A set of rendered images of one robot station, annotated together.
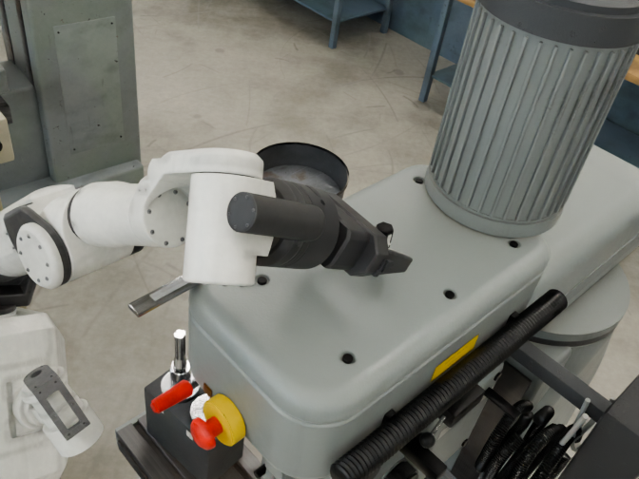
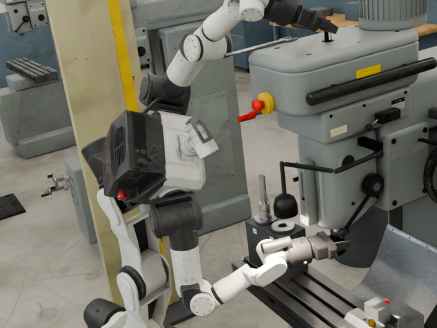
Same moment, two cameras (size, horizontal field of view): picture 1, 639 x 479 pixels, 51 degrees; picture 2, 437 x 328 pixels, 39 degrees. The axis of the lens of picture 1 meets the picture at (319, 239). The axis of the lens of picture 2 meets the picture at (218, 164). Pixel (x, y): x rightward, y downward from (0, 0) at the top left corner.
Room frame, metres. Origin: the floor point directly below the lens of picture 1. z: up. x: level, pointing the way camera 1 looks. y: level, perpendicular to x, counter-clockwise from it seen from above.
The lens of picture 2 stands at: (-1.15, -0.41, 2.27)
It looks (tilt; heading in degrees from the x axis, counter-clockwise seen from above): 22 degrees down; 22
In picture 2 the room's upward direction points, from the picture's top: 7 degrees counter-clockwise
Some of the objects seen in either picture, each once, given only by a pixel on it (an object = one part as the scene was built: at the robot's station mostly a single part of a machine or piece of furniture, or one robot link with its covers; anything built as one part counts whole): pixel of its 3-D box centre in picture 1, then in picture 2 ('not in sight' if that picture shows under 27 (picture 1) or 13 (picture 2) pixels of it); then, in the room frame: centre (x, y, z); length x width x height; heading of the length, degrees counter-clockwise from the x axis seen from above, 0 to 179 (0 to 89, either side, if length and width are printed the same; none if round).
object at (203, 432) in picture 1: (207, 431); (258, 105); (0.43, 0.09, 1.76); 0.04 x 0.03 x 0.04; 49
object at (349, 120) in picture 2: not in sight; (343, 107); (0.65, -0.10, 1.68); 0.34 x 0.24 x 0.10; 139
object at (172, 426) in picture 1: (194, 421); (276, 244); (0.90, 0.22, 1.04); 0.22 x 0.12 x 0.20; 56
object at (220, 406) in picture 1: (223, 419); (265, 103); (0.44, 0.08, 1.76); 0.06 x 0.02 x 0.06; 49
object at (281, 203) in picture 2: not in sight; (285, 204); (0.44, 0.04, 1.45); 0.07 x 0.07 x 0.06
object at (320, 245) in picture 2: not in sight; (312, 248); (0.57, 0.00, 1.23); 0.13 x 0.12 x 0.10; 34
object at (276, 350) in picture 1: (373, 300); (333, 66); (0.63, -0.08, 1.81); 0.47 x 0.26 x 0.16; 139
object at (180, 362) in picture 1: (180, 350); (263, 189); (0.92, 0.26, 1.26); 0.03 x 0.03 x 0.11
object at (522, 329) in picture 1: (462, 373); (373, 79); (0.55, -0.21, 1.79); 0.45 x 0.04 x 0.04; 139
